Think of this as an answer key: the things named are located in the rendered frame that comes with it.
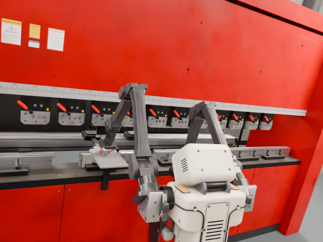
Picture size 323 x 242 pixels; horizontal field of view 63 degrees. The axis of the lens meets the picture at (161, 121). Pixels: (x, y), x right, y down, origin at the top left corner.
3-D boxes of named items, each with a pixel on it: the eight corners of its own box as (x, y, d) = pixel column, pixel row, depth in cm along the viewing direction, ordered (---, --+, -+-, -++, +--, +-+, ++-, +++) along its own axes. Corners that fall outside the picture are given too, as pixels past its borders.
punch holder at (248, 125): (245, 129, 237) (250, 112, 233) (238, 126, 244) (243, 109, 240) (256, 129, 245) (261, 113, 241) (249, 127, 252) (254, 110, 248)
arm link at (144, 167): (141, 179, 96) (155, 178, 98) (137, 155, 102) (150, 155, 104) (134, 189, 103) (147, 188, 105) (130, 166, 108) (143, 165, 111)
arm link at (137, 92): (127, 73, 113) (149, 76, 117) (119, 88, 124) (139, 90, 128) (134, 178, 98) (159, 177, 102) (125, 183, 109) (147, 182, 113)
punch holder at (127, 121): (121, 126, 176) (124, 102, 172) (117, 122, 183) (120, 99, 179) (141, 127, 184) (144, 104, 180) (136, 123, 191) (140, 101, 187)
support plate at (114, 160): (100, 168, 152) (100, 167, 151) (89, 151, 173) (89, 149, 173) (128, 166, 161) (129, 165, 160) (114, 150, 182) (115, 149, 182)
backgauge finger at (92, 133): (89, 148, 179) (90, 141, 177) (81, 135, 200) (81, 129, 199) (106, 148, 185) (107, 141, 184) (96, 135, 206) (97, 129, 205)
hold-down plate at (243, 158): (236, 162, 239) (237, 158, 238) (232, 159, 243) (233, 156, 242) (258, 160, 254) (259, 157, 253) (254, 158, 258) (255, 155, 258)
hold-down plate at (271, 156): (265, 160, 259) (266, 157, 258) (261, 157, 263) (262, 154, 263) (284, 158, 274) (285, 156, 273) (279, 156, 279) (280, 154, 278)
